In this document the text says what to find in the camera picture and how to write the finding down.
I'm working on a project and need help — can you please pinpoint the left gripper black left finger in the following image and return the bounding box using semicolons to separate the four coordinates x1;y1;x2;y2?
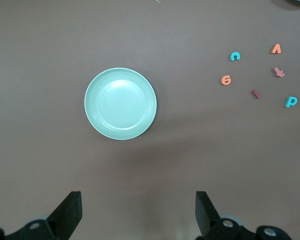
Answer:
4;191;83;240

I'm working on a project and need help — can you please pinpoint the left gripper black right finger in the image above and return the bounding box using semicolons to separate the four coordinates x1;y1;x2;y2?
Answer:
195;191;258;240

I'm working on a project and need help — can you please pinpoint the orange foam letter e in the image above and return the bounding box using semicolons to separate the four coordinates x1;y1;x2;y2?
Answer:
220;74;232;86

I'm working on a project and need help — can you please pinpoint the light green round plate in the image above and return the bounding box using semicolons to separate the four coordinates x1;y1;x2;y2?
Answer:
84;66;158;141

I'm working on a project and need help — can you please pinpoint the teal foam letter d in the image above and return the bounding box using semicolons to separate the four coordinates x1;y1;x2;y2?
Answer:
284;95;299;109

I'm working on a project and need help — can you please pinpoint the red foam letter t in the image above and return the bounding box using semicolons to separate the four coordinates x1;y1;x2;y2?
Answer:
273;66;286;78

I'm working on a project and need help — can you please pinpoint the brown table cover sheet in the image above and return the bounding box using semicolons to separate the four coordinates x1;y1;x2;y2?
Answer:
0;0;300;240

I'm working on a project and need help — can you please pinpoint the orange foam letter v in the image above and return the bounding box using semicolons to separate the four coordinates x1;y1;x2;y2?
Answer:
270;43;283;55

